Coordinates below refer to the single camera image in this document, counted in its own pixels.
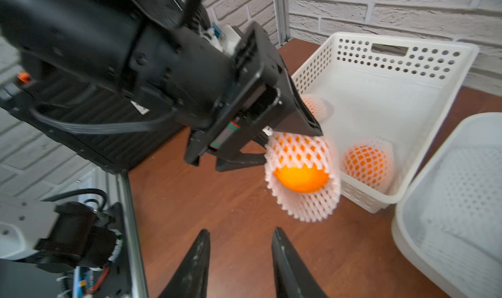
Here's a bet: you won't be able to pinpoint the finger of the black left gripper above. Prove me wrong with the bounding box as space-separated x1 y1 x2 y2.
270 76 323 137
214 142 266 172

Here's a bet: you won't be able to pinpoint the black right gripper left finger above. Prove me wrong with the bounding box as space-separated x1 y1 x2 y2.
159 230 210 298

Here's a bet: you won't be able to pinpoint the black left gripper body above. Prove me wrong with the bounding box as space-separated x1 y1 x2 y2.
129 21 288 165

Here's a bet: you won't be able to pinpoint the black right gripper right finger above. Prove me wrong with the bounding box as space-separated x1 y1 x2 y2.
271 227 328 298

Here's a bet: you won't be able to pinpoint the orange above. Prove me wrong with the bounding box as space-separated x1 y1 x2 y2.
265 132 341 222
342 139 396 193
301 94 328 122

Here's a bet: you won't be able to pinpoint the white foam net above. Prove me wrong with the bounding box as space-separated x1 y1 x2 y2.
421 146 502 298

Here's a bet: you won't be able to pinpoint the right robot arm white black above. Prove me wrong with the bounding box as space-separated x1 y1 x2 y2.
1 197 326 297

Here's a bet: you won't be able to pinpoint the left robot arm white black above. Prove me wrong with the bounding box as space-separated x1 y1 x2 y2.
1 0 322 171

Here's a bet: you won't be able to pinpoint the white perforated plastic basket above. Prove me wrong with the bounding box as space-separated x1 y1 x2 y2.
292 32 479 214

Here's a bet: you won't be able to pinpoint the black tool case orange latches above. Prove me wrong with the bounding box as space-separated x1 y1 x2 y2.
0 0 197 175

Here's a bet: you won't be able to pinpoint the white plastic tub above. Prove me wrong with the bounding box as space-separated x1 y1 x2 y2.
392 112 501 297

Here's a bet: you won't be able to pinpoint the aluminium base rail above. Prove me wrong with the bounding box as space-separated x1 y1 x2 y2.
58 168 150 298

